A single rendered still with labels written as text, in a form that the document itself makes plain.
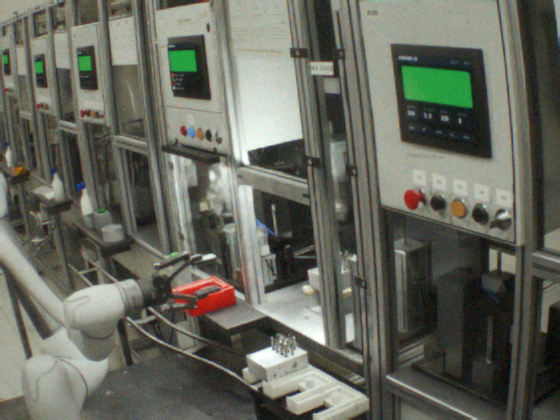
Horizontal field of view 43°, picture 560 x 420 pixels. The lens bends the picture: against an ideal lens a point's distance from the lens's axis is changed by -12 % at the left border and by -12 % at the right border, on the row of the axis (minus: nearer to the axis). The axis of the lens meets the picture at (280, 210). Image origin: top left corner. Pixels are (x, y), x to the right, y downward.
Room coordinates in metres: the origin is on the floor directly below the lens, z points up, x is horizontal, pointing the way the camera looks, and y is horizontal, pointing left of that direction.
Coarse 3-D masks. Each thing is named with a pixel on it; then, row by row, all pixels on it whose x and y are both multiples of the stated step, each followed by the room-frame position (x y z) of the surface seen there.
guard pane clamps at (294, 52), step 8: (296, 48) 1.84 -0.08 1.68; (304, 48) 1.81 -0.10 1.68; (336, 48) 1.70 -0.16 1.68; (296, 56) 1.84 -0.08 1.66; (304, 56) 1.81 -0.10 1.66; (336, 56) 1.70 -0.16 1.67; (344, 56) 1.68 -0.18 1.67; (304, 160) 1.86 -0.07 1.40; (312, 160) 1.83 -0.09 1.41; (320, 168) 1.80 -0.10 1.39; (352, 168) 1.69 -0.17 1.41; (352, 176) 1.69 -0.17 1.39; (184, 240) 2.55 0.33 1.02; (360, 280) 1.69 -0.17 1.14
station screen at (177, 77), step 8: (168, 48) 2.42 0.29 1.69; (176, 48) 2.36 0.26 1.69; (184, 48) 2.31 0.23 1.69; (192, 48) 2.26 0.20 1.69; (168, 56) 2.42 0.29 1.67; (176, 72) 2.38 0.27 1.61; (184, 72) 2.33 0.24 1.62; (192, 72) 2.28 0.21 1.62; (176, 80) 2.39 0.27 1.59; (184, 80) 2.33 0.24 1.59; (192, 80) 2.28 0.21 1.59; (176, 88) 2.39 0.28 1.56; (184, 88) 2.34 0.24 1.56; (192, 88) 2.29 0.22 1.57
